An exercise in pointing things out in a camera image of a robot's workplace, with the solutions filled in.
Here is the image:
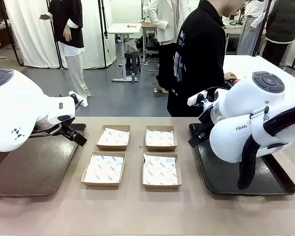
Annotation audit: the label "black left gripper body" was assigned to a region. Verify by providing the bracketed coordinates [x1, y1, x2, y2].
[61, 119, 78, 141]

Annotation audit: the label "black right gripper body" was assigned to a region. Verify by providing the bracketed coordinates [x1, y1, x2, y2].
[191, 108, 213, 140]

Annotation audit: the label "brown paper food box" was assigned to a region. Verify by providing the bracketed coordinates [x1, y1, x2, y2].
[142, 153, 182, 190]
[145, 125, 178, 151]
[96, 124, 131, 151]
[80, 151, 127, 188]

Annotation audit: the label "white printed paper liner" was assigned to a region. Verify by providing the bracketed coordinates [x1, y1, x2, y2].
[98, 127, 130, 147]
[83, 153, 125, 184]
[143, 154, 179, 185]
[147, 129, 176, 148]

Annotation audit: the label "black plastic serving tray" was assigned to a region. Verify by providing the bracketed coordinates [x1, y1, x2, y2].
[188, 122, 295, 196]

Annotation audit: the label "brown plastic serving tray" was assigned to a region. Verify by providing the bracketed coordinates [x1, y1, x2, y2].
[0, 122, 87, 197]

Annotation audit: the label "person left hand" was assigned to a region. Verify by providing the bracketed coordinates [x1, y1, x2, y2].
[223, 71, 238, 81]

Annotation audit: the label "person in black sweater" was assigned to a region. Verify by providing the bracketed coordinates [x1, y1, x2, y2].
[155, 0, 245, 118]

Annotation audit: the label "large white table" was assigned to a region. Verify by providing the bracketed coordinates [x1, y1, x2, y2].
[222, 55, 295, 105]

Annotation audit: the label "black light stand pole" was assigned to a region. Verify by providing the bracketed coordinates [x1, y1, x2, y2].
[251, 0, 274, 57]

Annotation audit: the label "black stool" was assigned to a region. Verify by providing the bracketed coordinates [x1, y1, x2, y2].
[123, 51, 142, 75]

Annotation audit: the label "white backdrop curtain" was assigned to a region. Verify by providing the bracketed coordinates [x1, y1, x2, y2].
[3, 0, 117, 69]

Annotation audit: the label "mannequin black top white trousers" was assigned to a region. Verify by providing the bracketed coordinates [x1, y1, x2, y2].
[38, 0, 91, 99]

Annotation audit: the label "mannequin in white blazer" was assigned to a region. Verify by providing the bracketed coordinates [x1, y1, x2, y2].
[147, 0, 185, 94]

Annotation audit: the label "white standing desk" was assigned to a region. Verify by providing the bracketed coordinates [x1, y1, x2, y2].
[103, 23, 144, 83]

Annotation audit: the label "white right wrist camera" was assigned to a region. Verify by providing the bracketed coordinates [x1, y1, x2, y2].
[187, 90, 208, 107]

